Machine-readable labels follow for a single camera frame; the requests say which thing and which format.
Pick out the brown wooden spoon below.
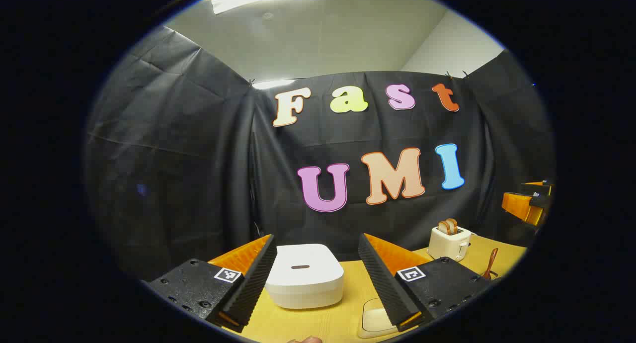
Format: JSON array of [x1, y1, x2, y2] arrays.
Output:
[[481, 248, 499, 281]]

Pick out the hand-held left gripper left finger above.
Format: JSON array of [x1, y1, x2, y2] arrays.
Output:
[[142, 234, 278, 334]]

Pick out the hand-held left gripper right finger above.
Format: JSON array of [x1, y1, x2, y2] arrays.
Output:
[[358, 233, 493, 333]]

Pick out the white toaster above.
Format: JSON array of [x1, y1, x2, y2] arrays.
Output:
[[427, 225, 473, 262]]

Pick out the white rice cooker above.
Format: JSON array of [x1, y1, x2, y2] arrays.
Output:
[[263, 244, 345, 310]]

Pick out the black backdrop cloth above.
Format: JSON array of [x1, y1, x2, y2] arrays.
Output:
[[84, 25, 555, 280]]

